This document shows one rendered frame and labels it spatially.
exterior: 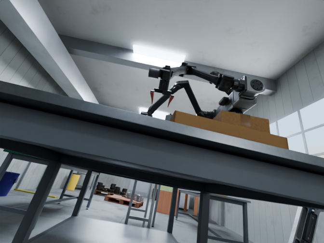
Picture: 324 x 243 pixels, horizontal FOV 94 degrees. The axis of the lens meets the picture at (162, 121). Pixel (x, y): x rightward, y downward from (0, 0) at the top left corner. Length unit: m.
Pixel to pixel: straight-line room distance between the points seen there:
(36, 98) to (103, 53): 3.77
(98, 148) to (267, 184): 0.33
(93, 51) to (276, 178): 4.06
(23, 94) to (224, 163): 0.38
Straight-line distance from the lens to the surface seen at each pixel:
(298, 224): 1.30
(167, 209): 5.54
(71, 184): 7.14
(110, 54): 4.02
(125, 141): 0.30
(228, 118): 0.80
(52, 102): 0.31
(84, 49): 4.25
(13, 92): 0.34
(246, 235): 3.14
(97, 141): 0.30
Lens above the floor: 0.72
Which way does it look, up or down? 23 degrees up
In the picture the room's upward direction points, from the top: 11 degrees clockwise
